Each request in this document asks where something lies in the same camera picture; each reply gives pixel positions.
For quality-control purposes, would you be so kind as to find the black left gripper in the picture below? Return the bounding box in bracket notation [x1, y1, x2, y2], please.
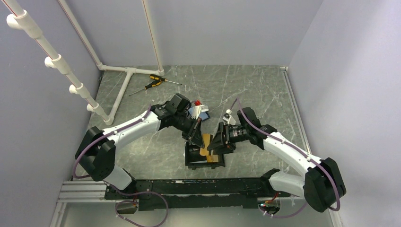
[173, 113, 205, 148]

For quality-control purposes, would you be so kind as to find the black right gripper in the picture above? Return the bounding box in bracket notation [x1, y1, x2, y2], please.
[207, 122, 249, 155]

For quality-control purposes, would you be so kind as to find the black plastic card tray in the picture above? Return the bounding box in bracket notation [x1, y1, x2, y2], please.
[184, 142, 226, 170]

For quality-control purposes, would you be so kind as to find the blue leather card holder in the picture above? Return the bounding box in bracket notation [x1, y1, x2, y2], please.
[188, 106, 210, 121]

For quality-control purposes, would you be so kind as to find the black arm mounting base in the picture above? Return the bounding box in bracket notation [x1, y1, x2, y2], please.
[104, 175, 290, 211]

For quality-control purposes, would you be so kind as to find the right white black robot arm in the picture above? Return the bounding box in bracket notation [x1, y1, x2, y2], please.
[207, 107, 347, 212]

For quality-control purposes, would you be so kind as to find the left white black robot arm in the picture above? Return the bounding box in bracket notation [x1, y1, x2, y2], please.
[72, 93, 205, 199]

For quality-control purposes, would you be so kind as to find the yellow black screwdriver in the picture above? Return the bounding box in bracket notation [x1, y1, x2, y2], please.
[149, 74, 182, 85]
[129, 80, 162, 96]

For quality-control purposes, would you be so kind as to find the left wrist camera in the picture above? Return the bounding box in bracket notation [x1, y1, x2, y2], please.
[189, 100, 210, 121]

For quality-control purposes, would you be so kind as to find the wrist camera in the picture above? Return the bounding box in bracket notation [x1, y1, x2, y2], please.
[222, 109, 236, 125]
[189, 100, 210, 121]

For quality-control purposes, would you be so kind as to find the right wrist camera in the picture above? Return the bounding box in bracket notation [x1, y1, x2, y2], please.
[222, 109, 236, 125]

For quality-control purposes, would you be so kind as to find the aluminium rail frame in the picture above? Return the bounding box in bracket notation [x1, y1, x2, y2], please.
[57, 67, 335, 227]

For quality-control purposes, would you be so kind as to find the white pvc pipe frame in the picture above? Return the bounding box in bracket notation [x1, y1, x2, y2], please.
[2, 0, 165, 125]

